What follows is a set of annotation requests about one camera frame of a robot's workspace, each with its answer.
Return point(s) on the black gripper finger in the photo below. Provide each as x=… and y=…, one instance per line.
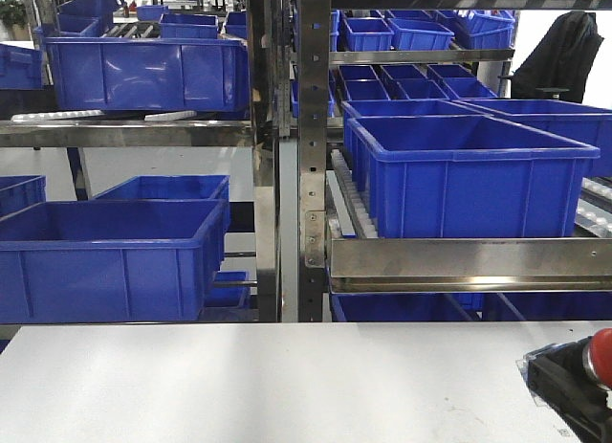
x=564, y=377

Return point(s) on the red mushroom push button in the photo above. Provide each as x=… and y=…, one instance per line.
x=596, y=358

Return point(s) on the large blue bin front right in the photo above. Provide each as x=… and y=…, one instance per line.
x=467, y=177

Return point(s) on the large blue bin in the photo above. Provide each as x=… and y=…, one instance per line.
x=467, y=177
x=150, y=74
x=100, y=261

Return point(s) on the blue bin right rear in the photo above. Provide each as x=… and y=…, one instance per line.
x=579, y=122

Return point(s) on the black jacket on chair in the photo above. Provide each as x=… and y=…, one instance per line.
x=562, y=59

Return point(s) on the small blue bin top right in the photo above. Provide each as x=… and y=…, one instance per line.
x=419, y=35

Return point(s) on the small blue bin top shelf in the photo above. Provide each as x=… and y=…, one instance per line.
x=366, y=34

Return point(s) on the blue bin behind lower left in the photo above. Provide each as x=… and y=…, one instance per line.
x=162, y=188

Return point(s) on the large blue bin lower left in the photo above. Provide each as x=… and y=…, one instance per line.
x=100, y=261

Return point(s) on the stainless steel shelving rack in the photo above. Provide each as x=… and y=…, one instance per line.
x=328, y=263

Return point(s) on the large blue bin upper left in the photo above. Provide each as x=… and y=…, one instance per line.
x=150, y=74

